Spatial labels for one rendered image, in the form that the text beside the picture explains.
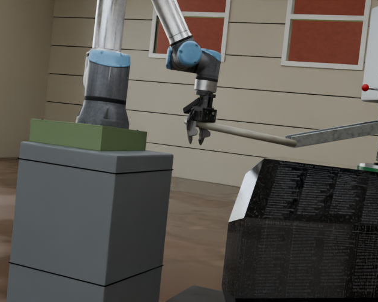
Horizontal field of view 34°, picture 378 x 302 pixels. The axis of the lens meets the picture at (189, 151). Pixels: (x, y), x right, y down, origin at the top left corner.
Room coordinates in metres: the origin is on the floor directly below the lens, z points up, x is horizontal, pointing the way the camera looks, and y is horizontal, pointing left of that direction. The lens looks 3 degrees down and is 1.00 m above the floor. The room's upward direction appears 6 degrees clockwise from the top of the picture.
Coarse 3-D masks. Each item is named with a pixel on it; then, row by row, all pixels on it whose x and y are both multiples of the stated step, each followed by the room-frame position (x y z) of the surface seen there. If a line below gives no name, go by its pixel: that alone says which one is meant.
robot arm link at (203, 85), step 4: (196, 80) 2.48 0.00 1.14; (200, 80) 2.46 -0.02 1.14; (204, 80) 2.46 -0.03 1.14; (196, 84) 2.48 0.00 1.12; (200, 84) 2.46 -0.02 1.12; (204, 84) 2.46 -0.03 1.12; (208, 84) 2.46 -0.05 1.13; (212, 84) 2.46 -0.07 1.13; (216, 84) 2.48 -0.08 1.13; (196, 88) 2.47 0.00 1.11; (200, 88) 2.46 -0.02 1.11; (204, 88) 2.46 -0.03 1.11; (208, 88) 2.46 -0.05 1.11; (212, 88) 2.47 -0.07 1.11; (216, 88) 2.49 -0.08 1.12; (208, 92) 2.47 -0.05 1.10; (212, 92) 2.50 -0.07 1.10
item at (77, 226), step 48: (48, 144) 2.10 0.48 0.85; (48, 192) 2.07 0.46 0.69; (96, 192) 1.99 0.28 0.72; (144, 192) 2.13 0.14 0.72; (48, 240) 2.06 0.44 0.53; (96, 240) 1.98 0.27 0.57; (144, 240) 2.17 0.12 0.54; (48, 288) 2.05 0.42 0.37; (96, 288) 1.97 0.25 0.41; (144, 288) 2.20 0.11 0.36
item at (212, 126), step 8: (184, 120) 2.61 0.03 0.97; (208, 128) 2.46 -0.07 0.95; (216, 128) 2.44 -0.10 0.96; (224, 128) 2.42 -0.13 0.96; (232, 128) 2.42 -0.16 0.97; (240, 128) 2.42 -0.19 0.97; (240, 136) 2.42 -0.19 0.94; (248, 136) 2.41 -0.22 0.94; (256, 136) 2.41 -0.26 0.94; (264, 136) 2.42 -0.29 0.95; (272, 136) 2.44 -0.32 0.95; (288, 144) 2.50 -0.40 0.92
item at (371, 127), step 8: (376, 120) 2.76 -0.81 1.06; (328, 128) 2.74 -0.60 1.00; (336, 128) 2.74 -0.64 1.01; (344, 128) 2.63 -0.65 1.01; (352, 128) 2.64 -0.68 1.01; (360, 128) 2.64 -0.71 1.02; (368, 128) 2.64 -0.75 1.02; (376, 128) 2.65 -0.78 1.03; (288, 136) 2.72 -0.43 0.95; (296, 136) 2.61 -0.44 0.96; (304, 136) 2.62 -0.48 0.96; (312, 136) 2.62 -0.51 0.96; (320, 136) 2.62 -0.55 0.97; (328, 136) 2.63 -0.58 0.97; (336, 136) 2.63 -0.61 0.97; (344, 136) 2.63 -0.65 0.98; (352, 136) 2.64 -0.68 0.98; (360, 136) 2.64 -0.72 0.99; (296, 144) 2.62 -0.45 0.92; (304, 144) 2.62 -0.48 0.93; (312, 144) 2.62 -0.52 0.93
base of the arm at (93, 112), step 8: (88, 96) 2.17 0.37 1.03; (96, 96) 2.16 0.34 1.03; (88, 104) 2.17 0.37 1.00; (96, 104) 2.15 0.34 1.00; (104, 104) 2.15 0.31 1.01; (112, 104) 2.16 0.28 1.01; (120, 104) 2.18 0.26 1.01; (80, 112) 2.18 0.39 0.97; (88, 112) 2.15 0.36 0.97; (96, 112) 2.14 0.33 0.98; (104, 112) 2.14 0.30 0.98; (112, 112) 2.15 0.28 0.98; (120, 112) 2.18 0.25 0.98; (80, 120) 2.16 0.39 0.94; (88, 120) 2.14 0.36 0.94; (96, 120) 2.13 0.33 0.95; (104, 120) 2.13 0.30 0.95; (112, 120) 2.14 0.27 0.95; (120, 120) 2.16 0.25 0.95; (128, 128) 2.22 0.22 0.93
